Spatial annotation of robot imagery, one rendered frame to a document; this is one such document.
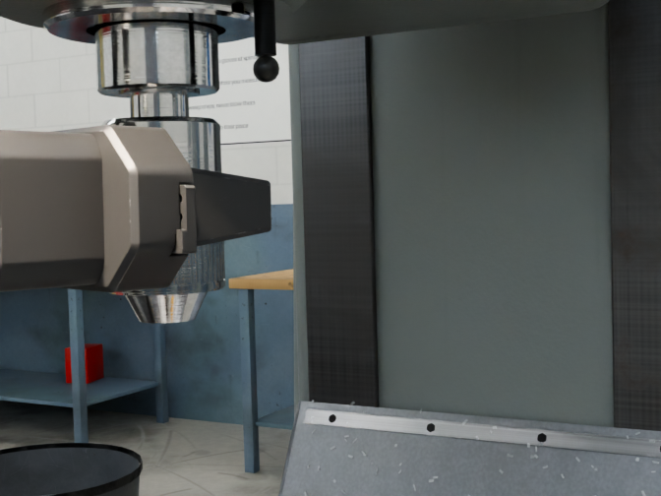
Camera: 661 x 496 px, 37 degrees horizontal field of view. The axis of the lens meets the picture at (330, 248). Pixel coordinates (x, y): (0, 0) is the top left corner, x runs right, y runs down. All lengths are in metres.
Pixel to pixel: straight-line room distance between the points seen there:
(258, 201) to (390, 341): 0.39
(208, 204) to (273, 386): 5.05
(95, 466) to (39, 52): 4.09
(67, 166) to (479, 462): 0.48
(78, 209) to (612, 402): 0.47
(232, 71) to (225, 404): 1.82
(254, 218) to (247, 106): 5.03
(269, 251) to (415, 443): 4.60
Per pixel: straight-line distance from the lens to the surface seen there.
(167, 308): 0.39
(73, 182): 0.33
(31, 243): 0.32
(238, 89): 5.46
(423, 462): 0.75
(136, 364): 5.95
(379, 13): 0.58
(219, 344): 5.57
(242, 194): 0.39
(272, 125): 5.33
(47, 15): 0.39
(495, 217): 0.73
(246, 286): 4.45
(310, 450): 0.79
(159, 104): 0.39
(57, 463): 2.68
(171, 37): 0.38
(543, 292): 0.72
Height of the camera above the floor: 1.24
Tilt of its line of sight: 3 degrees down
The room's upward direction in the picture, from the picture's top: 2 degrees counter-clockwise
